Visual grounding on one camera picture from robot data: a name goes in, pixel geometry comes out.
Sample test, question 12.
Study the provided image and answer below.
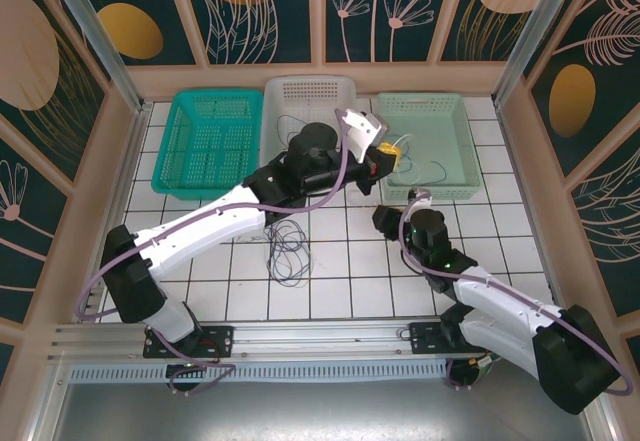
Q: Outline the purple cable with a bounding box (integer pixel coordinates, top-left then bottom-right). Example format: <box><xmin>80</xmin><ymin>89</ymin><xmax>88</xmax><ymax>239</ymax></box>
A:
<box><xmin>276</xmin><ymin>114</ymin><xmax>302</xmax><ymax>148</ymax></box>
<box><xmin>264</xmin><ymin>218</ymin><xmax>313</xmax><ymax>290</ymax></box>

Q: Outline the blue cable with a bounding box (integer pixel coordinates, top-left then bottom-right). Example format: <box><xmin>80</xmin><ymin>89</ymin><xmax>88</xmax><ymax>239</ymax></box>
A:
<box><xmin>388</xmin><ymin>132</ymin><xmax>452</xmax><ymax>188</ymax></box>

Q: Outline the white perforated basket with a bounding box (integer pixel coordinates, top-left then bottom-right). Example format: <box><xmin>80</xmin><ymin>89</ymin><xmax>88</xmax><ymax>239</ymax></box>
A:
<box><xmin>262</xmin><ymin>75</ymin><xmax>359</xmax><ymax>170</ymax></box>

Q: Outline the mint green perforated basket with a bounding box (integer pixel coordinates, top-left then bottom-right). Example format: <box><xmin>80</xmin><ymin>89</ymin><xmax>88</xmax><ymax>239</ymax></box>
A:
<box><xmin>375</xmin><ymin>92</ymin><xmax>485</xmax><ymax>200</ymax></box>

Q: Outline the teal perforated basket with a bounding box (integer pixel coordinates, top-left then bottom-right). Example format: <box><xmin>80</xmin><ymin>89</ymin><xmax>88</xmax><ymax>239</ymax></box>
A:
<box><xmin>151</xmin><ymin>89</ymin><xmax>265</xmax><ymax>196</ymax></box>

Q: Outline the grey metal sheet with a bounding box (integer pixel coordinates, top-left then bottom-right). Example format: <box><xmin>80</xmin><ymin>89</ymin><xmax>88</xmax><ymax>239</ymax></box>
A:
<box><xmin>47</xmin><ymin>380</ymin><xmax>616</xmax><ymax>441</ymax></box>

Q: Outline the right arm lilac cable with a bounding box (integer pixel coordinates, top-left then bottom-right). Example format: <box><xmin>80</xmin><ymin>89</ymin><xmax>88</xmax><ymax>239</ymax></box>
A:
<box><xmin>399</xmin><ymin>188</ymin><xmax>635</xmax><ymax>395</ymax></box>

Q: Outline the arm lilac cable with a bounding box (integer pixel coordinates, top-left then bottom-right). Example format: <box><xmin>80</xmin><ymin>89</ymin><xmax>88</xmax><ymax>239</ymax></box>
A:
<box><xmin>399</xmin><ymin>188</ymin><xmax>635</xmax><ymax>395</ymax></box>
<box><xmin>74</xmin><ymin>109</ymin><xmax>357</xmax><ymax>398</ymax></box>

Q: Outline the left arm lilac cable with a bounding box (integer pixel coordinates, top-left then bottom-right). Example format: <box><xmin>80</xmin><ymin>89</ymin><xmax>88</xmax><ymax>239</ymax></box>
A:
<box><xmin>74</xmin><ymin>109</ymin><xmax>357</xmax><ymax>398</ymax></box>

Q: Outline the aluminium side rail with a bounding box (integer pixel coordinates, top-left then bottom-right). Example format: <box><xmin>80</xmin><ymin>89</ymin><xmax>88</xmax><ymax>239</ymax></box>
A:
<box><xmin>494</xmin><ymin>101</ymin><xmax>569</xmax><ymax>313</ymax></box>
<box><xmin>89</xmin><ymin>103</ymin><xmax>154</xmax><ymax>312</ymax></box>

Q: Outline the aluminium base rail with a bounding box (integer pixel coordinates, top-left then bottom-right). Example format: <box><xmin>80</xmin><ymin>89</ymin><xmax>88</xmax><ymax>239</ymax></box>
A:
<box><xmin>47</xmin><ymin>316</ymin><xmax>594</xmax><ymax>363</ymax></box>

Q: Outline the aluminium corner post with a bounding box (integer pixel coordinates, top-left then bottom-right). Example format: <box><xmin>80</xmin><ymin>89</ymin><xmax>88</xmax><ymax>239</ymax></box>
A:
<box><xmin>39</xmin><ymin>0</ymin><xmax>154</xmax><ymax>115</ymax></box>
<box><xmin>492</xmin><ymin>0</ymin><xmax>576</xmax><ymax>105</ymax></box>

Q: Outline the grey slotted cable duct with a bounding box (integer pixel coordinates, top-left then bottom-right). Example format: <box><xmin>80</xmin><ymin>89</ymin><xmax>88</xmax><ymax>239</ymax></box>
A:
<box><xmin>64</xmin><ymin>363</ymin><xmax>451</xmax><ymax>386</ymax></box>

